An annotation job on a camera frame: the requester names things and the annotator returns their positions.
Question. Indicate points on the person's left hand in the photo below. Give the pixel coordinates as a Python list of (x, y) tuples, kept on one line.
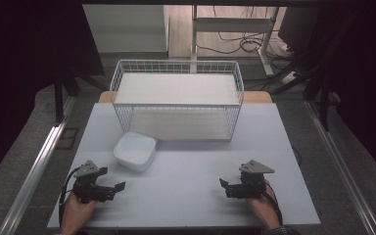
[(76, 212)]

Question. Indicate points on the wooden table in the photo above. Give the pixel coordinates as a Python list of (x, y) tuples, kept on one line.
[(258, 97)]

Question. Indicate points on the white power strip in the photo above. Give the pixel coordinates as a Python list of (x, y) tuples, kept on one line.
[(289, 77)]

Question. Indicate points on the white metal desk frame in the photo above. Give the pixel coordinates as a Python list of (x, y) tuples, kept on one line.
[(231, 24)]

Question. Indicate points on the white square bowl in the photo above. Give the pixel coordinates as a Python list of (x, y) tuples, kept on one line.
[(134, 150)]

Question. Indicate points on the person's dark sleeve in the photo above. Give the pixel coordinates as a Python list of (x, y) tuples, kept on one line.
[(282, 231)]

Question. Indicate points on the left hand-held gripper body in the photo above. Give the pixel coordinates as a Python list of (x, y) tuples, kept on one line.
[(89, 191)]

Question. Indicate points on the white cabinet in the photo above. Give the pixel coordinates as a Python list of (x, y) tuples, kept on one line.
[(127, 27)]

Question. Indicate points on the dark curtain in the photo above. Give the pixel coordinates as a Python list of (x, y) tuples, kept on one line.
[(19, 65), (362, 81)]

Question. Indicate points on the aluminium rail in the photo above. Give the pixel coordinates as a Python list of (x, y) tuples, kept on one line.
[(339, 166), (34, 173)]

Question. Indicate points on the black metal stand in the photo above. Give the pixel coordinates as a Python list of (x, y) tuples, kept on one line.
[(323, 104), (58, 98)]

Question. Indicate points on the person's right hand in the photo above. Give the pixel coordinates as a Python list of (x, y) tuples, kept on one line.
[(262, 209)]

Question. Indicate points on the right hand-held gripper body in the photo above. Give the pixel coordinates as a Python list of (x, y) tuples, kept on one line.
[(252, 186)]

